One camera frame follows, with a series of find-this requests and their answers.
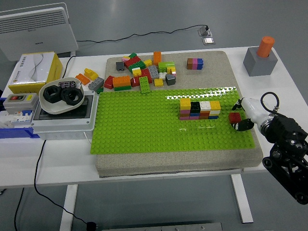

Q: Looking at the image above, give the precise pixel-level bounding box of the blue plastic bin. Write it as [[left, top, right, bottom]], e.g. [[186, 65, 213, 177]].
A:
[[0, 97, 40, 140]]

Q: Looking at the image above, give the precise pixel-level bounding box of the white blue circuit breaker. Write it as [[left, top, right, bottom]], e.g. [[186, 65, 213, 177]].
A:
[[4, 109, 34, 127]]

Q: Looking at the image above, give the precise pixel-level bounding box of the long light grey brick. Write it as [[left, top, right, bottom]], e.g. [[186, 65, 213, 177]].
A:
[[88, 77, 105, 91]]

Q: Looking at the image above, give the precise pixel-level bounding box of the black cord with plug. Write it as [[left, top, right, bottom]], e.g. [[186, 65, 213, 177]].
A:
[[33, 55, 92, 226]]

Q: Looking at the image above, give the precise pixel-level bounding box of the yellow sloped brick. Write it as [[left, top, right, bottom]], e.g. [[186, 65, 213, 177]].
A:
[[84, 68, 99, 80]]

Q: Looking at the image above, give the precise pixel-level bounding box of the flat orange toy brick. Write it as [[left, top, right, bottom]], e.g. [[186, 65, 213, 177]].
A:
[[75, 73, 91, 86]]

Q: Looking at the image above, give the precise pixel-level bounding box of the thin black hanging cable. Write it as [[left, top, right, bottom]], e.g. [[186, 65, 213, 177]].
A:
[[13, 187, 25, 231]]

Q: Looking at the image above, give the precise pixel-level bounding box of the long dark green brick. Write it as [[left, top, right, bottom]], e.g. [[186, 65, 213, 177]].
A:
[[128, 62, 146, 73]]

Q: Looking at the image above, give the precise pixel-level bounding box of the long orange toy brick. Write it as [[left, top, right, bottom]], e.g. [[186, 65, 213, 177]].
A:
[[112, 76, 132, 88]]

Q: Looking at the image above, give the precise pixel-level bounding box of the long red toy brick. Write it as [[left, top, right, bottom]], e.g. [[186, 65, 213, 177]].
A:
[[124, 56, 141, 68]]

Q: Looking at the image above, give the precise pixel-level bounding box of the white table leg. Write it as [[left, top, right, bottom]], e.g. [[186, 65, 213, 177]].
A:
[[230, 173, 254, 224], [59, 184, 79, 231]]

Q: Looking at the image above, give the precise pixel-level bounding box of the grey-brown foam mat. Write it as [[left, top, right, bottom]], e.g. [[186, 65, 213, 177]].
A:
[[95, 51, 263, 179]]

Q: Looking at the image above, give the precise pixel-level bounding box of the black heater power cable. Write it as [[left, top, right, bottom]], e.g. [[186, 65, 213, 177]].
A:
[[76, 25, 209, 44]]

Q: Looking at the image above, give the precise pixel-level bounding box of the green studded baseplate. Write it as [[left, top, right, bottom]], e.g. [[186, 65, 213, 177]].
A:
[[89, 86, 256, 154]]

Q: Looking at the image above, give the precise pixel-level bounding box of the orange cylinder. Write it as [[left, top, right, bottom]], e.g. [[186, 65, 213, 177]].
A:
[[256, 36, 275, 58]]

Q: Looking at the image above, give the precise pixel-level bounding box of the grey cube block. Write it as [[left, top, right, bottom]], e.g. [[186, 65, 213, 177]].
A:
[[243, 46, 279, 77]]

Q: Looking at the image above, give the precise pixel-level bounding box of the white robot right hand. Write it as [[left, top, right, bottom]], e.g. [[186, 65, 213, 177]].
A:
[[231, 97, 270, 132]]

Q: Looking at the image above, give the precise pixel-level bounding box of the red square toy brick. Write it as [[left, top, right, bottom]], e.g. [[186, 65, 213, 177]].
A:
[[228, 112, 242, 124]]

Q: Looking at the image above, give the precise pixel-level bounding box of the open metal floor socket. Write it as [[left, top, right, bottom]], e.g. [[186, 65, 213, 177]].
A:
[[197, 26, 212, 37]]

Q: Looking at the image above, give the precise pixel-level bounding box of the small purple black part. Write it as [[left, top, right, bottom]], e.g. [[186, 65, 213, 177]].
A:
[[58, 80, 77, 89]]

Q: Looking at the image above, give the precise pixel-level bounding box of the yellow white tissue box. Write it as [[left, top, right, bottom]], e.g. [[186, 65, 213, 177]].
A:
[[8, 51, 64, 94]]

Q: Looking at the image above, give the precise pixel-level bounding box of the large lime green brick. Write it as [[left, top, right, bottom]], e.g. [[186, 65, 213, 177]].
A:
[[158, 61, 176, 73]]

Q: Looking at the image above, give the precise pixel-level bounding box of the white electrical junction box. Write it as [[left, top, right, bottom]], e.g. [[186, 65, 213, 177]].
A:
[[30, 90, 99, 141]]

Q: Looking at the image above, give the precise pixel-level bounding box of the grey push-button switch box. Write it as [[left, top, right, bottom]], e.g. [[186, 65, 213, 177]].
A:
[[2, 93, 40, 114]]

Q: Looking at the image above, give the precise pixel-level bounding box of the red sloped brick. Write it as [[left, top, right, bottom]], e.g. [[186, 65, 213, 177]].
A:
[[103, 75, 115, 90]]

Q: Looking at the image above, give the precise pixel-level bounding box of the white bowl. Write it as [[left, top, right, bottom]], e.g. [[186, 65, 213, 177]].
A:
[[38, 77, 85, 115]]

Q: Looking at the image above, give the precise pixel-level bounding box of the white panel heater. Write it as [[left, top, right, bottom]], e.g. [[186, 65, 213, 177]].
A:
[[0, 2, 79, 62]]

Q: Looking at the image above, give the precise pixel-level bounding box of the large black hex nut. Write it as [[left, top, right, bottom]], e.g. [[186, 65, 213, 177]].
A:
[[43, 85, 64, 104], [60, 88, 84, 106]]

